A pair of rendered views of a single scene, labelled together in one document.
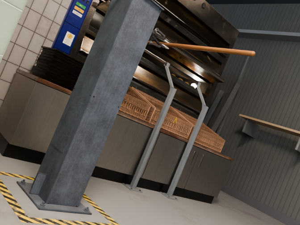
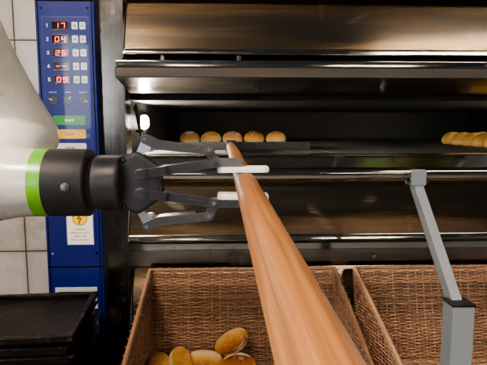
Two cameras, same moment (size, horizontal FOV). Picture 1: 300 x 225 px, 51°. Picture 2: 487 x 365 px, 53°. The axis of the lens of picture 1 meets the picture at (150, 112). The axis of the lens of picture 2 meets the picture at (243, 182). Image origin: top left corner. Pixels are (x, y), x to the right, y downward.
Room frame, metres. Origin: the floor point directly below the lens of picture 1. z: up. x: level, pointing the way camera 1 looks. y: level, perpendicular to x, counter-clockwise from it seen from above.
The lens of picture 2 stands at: (1.86, -0.31, 1.27)
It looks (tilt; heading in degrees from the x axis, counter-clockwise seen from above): 7 degrees down; 37
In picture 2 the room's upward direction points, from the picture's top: straight up
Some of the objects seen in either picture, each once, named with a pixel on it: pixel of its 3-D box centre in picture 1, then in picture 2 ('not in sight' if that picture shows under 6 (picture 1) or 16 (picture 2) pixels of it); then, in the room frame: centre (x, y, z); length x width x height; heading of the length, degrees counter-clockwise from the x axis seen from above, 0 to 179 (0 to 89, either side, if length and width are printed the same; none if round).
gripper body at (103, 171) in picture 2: (151, 34); (128, 182); (2.29, 0.21, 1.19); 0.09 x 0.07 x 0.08; 129
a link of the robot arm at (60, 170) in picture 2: not in sight; (75, 182); (2.24, 0.27, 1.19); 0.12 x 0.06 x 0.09; 39
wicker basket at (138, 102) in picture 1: (112, 91); (246, 347); (2.77, 0.38, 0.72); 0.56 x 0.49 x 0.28; 129
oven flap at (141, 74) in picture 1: (152, 80); (431, 208); (3.34, 0.11, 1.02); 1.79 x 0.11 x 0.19; 129
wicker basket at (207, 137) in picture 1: (195, 129); not in sight; (3.52, -0.54, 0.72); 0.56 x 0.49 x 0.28; 129
